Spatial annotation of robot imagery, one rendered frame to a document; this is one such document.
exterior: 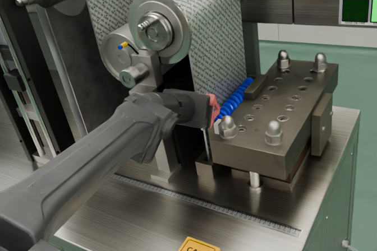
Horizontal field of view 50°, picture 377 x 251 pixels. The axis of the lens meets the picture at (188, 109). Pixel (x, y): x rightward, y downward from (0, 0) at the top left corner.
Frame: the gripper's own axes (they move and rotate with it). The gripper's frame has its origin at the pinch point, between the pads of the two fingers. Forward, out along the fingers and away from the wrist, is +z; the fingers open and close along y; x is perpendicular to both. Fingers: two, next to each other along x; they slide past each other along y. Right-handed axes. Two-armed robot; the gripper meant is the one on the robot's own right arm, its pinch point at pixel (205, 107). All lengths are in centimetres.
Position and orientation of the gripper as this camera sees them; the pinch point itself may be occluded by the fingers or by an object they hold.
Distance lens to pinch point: 86.4
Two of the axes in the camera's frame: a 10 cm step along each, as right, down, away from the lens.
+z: 5.2, -0.1, 8.5
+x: 1.2, -9.9, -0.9
